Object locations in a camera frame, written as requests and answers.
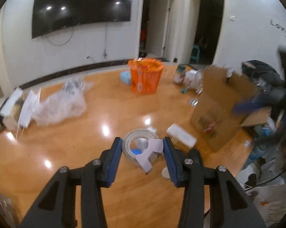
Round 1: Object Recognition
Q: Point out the white rectangular case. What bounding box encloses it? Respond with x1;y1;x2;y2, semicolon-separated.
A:
166;123;197;148

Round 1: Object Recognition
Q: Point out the brown cardboard box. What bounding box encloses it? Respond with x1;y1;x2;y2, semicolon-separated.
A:
190;65;271;152

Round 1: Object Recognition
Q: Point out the clear plastic bag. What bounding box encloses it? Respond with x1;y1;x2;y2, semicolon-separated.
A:
32;90;87;126

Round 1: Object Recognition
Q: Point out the small cardboard packet box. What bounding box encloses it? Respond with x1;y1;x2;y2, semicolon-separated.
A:
0;87;25;131

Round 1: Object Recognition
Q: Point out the grey crumpled plastic bag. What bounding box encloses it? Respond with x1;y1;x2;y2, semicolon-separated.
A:
62;78;93;95

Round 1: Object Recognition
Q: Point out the green cap glass bottle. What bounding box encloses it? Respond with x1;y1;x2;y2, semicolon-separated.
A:
173;64;186;84

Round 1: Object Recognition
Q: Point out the light blue pouch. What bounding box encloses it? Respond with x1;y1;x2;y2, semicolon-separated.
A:
120;70;131;86

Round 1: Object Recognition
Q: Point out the teal plastic stool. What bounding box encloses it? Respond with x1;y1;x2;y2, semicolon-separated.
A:
190;44;200;63

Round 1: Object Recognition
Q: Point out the television power cable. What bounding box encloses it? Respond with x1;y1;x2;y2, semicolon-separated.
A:
102;22;109;59

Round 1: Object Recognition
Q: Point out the black wall television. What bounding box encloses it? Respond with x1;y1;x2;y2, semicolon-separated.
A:
31;0;132;38

